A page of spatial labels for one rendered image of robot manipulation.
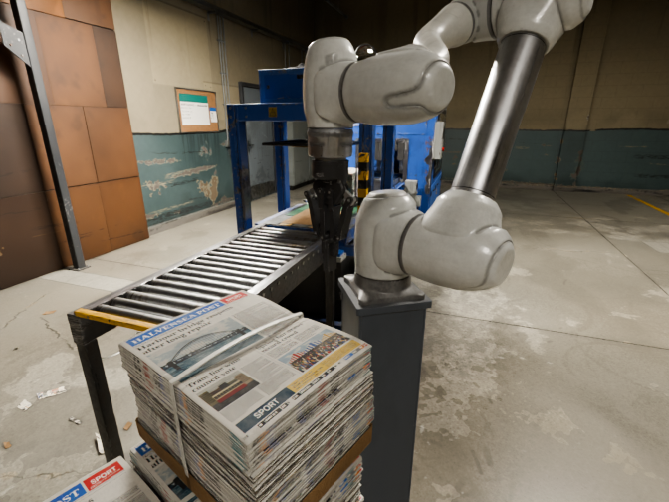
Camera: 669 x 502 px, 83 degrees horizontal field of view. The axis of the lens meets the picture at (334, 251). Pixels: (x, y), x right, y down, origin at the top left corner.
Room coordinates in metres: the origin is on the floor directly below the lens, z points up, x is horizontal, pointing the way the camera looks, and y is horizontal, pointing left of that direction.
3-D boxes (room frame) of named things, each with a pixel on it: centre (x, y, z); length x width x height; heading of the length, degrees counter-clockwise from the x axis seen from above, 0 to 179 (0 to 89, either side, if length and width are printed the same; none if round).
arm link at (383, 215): (0.95, -0.14, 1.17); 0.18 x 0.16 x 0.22; 45
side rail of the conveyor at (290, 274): (1.64, 0.23, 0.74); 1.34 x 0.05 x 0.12; 160
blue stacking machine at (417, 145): (5.22, -0.85, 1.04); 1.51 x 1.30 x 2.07; 160
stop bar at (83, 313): (1.11, 0.70, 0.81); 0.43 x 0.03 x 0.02; 70
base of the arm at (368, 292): (0.98, -0.13, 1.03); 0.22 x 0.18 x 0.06; 13
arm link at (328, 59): (0.76, 0.00, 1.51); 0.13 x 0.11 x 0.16; 45
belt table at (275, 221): (2.68, 0.12, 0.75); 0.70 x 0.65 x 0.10; 160
